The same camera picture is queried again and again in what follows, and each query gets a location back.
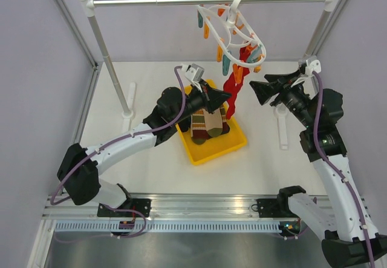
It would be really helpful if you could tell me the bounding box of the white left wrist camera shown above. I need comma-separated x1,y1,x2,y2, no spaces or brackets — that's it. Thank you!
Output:
181,64,204,93

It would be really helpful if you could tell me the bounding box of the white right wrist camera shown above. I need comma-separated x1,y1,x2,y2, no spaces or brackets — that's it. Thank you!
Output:
291,56,322,87

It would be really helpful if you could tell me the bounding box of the aluminium table edge rail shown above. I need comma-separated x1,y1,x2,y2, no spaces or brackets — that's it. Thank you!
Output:
42,194,285,221

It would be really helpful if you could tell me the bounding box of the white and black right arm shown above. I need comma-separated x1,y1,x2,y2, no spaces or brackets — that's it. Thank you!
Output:
249,71,386,267

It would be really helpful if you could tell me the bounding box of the white slotted cable duct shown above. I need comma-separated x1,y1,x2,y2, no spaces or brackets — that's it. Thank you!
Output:
55,220,281,234

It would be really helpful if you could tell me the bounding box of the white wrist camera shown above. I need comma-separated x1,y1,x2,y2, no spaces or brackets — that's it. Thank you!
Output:
181,64,204,93
291,56,322,87

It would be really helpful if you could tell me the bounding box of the red sock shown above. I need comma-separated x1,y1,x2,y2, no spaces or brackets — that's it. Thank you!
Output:
223,45,252,120

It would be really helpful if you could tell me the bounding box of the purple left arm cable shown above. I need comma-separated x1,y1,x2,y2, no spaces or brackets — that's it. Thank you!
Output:
50,65,187,244

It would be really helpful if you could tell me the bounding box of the silver clothes rack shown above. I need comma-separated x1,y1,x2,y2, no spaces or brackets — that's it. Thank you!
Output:
77,0,333,145

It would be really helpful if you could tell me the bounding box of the yellow plastic tray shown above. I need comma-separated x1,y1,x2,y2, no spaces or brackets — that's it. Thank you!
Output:
177,79,248,166

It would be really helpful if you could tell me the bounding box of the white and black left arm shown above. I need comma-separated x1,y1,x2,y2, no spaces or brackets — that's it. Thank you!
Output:
57,80,231,217

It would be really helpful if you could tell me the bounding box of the striped beige maroon sock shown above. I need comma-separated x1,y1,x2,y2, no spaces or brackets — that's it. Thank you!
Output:
204,105,230,139

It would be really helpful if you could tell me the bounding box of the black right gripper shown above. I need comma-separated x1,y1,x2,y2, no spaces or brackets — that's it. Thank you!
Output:
250,69,317,129

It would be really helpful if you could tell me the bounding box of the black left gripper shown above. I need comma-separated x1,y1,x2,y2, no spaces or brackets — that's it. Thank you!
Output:
172,79,232,125

